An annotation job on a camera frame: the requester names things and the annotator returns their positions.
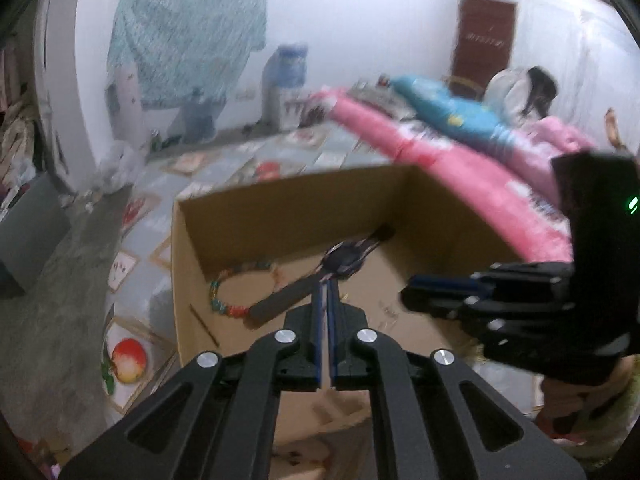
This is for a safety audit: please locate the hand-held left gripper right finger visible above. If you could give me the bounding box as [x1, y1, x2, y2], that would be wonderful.
[327, 280, 587, 480]

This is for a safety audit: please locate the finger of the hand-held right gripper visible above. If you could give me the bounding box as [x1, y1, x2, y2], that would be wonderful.
[401, 287, 632, 362]
[406, 261, 577, 307]

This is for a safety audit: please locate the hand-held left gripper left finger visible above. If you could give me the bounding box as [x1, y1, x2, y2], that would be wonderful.
[60, 280, 328, 480]

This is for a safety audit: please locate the dark blue wristwatch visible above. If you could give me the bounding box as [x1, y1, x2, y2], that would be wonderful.
[248, 224, 396, 328]

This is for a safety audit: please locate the colourful bead bracelet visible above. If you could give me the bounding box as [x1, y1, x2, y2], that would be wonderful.
[209, 259, 285, 319]

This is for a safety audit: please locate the brown cardboard box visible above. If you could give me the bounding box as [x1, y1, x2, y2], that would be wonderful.
[170, 164, 573, 443]

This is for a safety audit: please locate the thin brown stick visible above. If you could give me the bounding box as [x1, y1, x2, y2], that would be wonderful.
[189, 304, 221, 348]

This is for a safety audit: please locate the pink blanket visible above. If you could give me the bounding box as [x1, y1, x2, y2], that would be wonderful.
[310, 87, 596, 266]

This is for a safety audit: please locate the blue pillow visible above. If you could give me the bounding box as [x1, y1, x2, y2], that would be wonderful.
[390, 75, 521, 148]

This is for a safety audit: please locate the dark red door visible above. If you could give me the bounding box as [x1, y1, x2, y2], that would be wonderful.
[450, 0, 517, 96]

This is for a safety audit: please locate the blue bucket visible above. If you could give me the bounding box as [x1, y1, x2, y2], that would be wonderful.
[182, 89, 219, 142]

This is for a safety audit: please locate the water dispenser with blue bottle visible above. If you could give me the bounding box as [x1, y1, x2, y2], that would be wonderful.
[260, 44, 309, 128]

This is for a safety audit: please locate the clear plastic bag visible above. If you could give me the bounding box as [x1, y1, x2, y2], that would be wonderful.
[97, 142, 146, 192]

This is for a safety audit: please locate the white floral standing appliance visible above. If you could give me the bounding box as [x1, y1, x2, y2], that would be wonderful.
[112, 67, 143, 131]

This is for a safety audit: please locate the grey cabinet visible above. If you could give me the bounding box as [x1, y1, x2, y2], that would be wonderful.
[0, 172, 68, 298]

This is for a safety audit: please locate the teal patterned cloth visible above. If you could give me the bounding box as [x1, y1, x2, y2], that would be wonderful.
[106, 0, 268, 111]

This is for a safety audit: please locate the cluttered shelf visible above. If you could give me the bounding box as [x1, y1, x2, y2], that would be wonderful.
[0, 35, 42, 201]

